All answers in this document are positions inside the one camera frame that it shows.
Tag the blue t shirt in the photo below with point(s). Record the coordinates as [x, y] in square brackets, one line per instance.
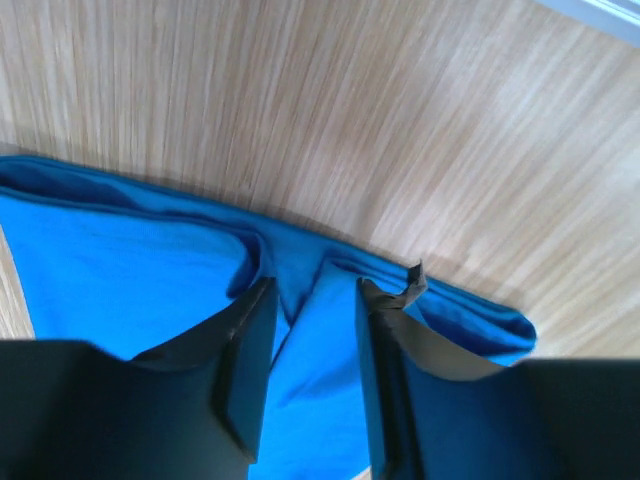
[127, 265]

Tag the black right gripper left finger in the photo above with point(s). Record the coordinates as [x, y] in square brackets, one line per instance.
[189, 408]

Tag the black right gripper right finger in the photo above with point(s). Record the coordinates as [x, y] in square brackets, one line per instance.
[435, 410]

